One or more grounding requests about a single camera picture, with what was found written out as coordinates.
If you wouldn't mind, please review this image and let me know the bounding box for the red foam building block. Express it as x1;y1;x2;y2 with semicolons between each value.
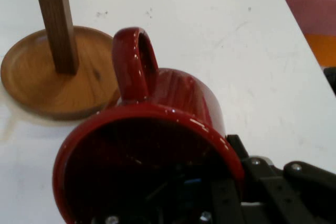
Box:
271;0;336;35

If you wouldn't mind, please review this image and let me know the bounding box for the orange foam piece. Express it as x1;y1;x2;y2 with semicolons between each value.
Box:
305;34;336;68

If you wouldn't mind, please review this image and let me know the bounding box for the red ceramic mug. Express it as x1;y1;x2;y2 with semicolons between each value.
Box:
52;26;246;224

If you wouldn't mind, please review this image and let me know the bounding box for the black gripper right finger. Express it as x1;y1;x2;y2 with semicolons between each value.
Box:
226;134;336;224

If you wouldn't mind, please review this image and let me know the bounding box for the wooden mug tree stand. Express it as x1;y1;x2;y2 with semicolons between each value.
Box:
0;0;121;121

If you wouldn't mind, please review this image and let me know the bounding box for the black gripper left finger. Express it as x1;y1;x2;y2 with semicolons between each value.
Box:
91;176;244;224

